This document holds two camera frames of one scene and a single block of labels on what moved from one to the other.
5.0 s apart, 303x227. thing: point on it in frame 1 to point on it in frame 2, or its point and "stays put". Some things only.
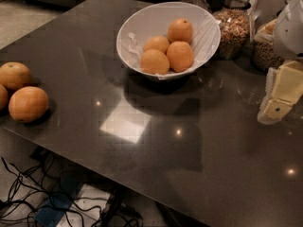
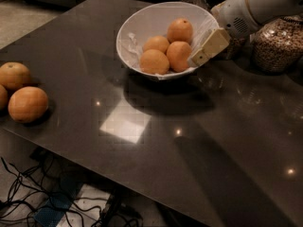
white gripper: (290, 34) to (231, 15)
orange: (158, 43) stays put
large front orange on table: (28, 104) stays put
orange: (180, 56) stays put
